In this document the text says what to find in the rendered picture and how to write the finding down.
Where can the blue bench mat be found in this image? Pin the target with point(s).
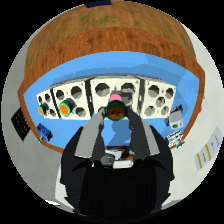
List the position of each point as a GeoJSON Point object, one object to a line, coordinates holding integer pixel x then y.
{"type": "Point", "coordinates": [115, 133]}

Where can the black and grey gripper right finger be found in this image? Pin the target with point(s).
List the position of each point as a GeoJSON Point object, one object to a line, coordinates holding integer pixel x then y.
{"type": "Point", "coordinates": [147, 144]}

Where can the pink sample tube with dark green cap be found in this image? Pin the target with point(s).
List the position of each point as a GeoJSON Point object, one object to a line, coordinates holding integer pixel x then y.
{"type": "Point", "coordinates": [115, 108]}

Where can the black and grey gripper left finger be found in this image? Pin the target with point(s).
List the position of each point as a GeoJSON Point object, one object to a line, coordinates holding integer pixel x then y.
{"type": "Point", "coordinates": [86, 146]}

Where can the white bucket adapter with holes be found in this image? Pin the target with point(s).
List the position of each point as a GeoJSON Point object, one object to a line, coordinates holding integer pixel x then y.
{"type": "Point", "coordinates": [161, 93]}
{"type": "Point", "coordinates": [81, 96]}
{"type": "Point", "coordinates": [101, 92]}
{"type": "Point", "coordinates": [53, 111]}

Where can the blue tube rack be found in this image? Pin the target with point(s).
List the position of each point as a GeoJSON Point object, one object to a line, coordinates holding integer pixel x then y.
{"type": "Point", "coordinates": [46, 131]}

